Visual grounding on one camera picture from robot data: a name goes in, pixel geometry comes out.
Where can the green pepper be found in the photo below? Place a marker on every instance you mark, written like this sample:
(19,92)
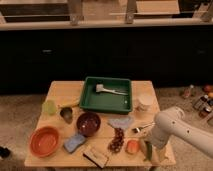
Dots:
(148,150)

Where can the bunch of dark grapes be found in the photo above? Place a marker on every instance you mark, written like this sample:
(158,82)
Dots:
(116,144)

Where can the black object on floor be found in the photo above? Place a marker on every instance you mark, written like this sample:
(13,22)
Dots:
(4,152)

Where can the wooden block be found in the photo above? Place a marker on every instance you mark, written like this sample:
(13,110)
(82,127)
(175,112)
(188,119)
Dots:
(95,156)

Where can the blue sponge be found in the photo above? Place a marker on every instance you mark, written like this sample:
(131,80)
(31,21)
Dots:
(74,142)

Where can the green plastic tray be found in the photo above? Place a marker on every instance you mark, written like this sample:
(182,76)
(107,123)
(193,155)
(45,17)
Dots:
(103,102)

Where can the orange bowl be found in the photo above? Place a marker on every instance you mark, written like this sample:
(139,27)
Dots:
(44,141)

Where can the metal cup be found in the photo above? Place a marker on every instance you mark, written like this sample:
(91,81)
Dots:
(66,114)

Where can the light green cup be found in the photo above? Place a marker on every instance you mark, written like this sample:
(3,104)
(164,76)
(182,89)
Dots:
(49,107)

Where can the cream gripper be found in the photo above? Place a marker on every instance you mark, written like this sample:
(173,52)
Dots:
(158,155)

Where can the white cylindrical container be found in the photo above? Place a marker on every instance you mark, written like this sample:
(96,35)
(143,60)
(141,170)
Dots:
(144,102)

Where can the yellow banana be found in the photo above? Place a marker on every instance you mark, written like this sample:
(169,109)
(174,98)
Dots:
(69,104)

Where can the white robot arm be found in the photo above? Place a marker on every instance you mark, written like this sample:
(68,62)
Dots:
(169,122)

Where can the metal fork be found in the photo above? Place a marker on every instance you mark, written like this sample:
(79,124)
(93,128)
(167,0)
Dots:
(140,128)

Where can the grey blue cloth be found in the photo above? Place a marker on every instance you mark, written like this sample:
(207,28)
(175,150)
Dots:
(123,123)

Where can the dark red bowl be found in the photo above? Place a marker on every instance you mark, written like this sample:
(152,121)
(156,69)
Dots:
(88,124)

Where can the white spatula in tray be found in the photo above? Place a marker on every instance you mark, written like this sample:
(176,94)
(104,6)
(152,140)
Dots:
(100,88)

